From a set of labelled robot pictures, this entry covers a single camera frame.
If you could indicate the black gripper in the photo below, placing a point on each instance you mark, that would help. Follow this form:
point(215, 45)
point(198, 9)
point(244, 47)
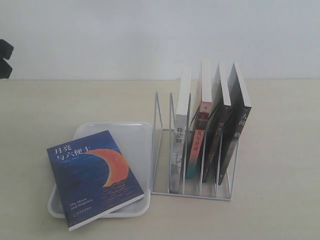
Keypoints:
point(6, 50)

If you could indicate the blue moon cover book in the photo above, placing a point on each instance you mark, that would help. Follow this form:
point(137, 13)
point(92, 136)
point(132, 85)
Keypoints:
point(93, 178)

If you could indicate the grey white spine book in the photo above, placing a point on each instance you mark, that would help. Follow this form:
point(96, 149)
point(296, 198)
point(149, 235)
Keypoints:
point(179, 131)

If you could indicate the red teal spine book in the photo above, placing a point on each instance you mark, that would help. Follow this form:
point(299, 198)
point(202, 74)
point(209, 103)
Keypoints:
point(201, 117)

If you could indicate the dark red spine book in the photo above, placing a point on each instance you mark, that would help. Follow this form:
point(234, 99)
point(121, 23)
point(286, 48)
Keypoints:
point(221, 104)

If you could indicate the black grey spine book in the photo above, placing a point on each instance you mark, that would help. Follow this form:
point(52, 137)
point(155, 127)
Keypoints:
point(236, 118)

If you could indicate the white plastic tray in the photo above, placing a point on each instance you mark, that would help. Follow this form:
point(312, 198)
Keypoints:
point(135, 143)

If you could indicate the white wire book rack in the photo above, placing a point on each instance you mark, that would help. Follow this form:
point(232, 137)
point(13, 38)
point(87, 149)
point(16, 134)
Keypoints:
point(162, 140)

